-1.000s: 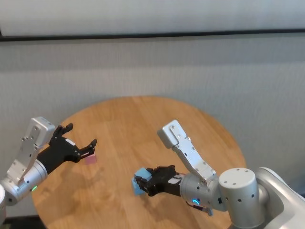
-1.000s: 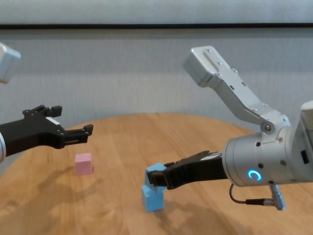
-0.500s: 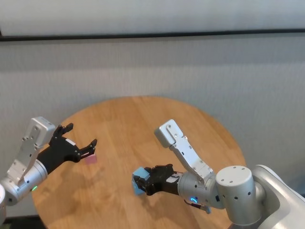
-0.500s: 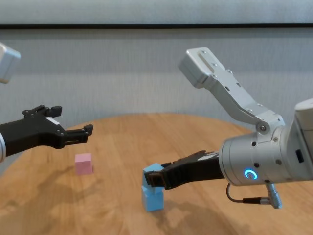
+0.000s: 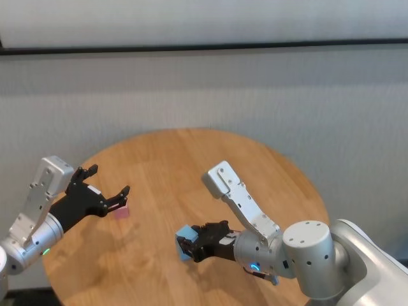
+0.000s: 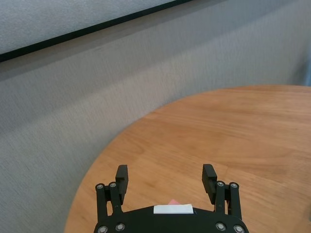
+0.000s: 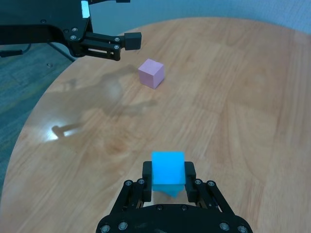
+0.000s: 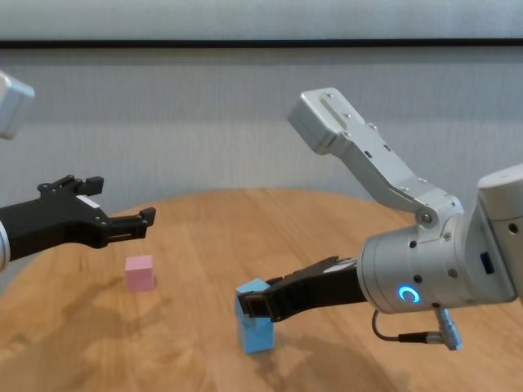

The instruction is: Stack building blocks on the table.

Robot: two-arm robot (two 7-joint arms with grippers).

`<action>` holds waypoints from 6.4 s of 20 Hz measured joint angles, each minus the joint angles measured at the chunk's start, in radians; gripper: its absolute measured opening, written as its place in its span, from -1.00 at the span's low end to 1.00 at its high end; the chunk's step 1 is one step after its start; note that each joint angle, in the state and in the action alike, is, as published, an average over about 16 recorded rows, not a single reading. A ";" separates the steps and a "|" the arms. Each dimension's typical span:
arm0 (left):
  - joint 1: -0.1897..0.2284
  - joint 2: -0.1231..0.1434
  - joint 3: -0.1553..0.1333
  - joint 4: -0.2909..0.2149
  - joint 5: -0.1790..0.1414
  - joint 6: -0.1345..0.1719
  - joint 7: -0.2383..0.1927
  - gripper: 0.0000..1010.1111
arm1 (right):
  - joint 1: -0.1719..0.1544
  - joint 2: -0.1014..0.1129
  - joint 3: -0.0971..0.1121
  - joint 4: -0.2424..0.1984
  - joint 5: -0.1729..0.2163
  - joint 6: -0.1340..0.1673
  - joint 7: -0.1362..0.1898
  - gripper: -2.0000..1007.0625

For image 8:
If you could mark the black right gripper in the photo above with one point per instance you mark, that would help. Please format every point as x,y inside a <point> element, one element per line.
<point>318,286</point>

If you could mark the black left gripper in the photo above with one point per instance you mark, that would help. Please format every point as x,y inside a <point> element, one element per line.
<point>53,222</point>

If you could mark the blue cube block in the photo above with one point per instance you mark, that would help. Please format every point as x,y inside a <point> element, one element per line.
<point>251,286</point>
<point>258,337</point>

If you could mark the pink cube block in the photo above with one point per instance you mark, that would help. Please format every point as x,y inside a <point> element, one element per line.
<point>139,274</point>

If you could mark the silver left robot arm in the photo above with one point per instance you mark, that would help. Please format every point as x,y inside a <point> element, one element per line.
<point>3,247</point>

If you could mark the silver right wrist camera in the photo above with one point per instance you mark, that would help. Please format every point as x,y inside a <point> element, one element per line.
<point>327,118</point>

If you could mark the black horizontal wall rail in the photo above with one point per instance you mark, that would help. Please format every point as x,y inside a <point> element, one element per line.
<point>261,44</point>

